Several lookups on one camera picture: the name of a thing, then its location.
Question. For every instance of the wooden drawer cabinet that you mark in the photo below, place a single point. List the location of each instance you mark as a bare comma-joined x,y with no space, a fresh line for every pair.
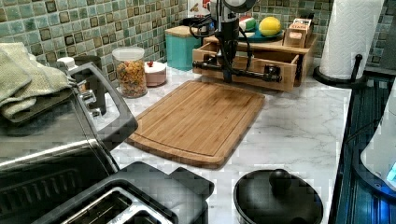
306,54

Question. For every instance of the black pot with lid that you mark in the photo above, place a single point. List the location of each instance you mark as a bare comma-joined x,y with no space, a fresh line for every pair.
276,197

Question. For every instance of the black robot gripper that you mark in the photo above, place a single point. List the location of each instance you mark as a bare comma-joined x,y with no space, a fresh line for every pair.
227,35

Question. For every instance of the green dish towel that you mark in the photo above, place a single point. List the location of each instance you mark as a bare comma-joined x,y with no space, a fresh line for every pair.
29,88

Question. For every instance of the watermelon slice toy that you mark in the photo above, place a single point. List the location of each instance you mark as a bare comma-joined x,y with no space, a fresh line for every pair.
247,23

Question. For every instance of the teal canister with wooden lid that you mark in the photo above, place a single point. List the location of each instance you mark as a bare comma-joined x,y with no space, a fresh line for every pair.
179,46

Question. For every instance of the black slot toaster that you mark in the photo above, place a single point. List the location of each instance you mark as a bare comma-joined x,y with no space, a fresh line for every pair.
138,194

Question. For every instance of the bamboo cutting board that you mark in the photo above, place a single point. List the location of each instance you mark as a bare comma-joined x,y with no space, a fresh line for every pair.
198,123

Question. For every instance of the pink lidded ceramic jar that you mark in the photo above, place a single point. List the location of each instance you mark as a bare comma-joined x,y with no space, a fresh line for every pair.
155,73

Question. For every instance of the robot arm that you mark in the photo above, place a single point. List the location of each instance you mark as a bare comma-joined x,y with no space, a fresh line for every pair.
228,9

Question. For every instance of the stainless toaster oven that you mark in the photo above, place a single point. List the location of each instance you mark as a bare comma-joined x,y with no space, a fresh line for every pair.
64,149

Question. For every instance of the small wooden box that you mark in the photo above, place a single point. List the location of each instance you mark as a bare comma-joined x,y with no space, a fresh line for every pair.
298,33

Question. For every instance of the black drawer handle bar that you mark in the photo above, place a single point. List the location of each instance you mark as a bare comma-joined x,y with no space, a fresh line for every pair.
271,73

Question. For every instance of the teal plate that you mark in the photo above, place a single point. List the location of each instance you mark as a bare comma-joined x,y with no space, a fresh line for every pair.
255,36

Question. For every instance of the yellow lemon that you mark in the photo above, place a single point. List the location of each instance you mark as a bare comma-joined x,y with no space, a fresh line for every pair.
269,26

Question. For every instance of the white paper towel roll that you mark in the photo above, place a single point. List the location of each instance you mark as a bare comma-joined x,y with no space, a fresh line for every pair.
350,32

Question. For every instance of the dark sink drainboard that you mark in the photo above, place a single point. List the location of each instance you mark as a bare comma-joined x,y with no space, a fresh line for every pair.
360,197

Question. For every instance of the glass jar with pasta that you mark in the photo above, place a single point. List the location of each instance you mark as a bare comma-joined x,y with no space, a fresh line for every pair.
130,71

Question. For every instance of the wooden drawer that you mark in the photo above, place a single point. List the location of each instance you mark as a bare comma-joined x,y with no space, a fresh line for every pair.
249,63

